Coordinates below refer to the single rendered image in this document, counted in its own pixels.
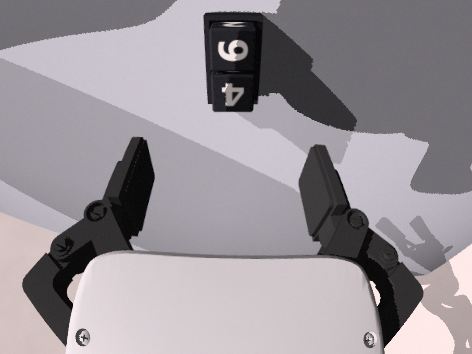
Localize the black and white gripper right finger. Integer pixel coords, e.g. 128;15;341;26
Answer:
298;144;424;348

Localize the black calendar cube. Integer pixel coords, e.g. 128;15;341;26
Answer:
211;71;255;112
209;21;258;71

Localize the black tray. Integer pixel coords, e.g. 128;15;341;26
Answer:
203;12;263;104

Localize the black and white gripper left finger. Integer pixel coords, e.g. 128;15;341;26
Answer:
22;137;155;346

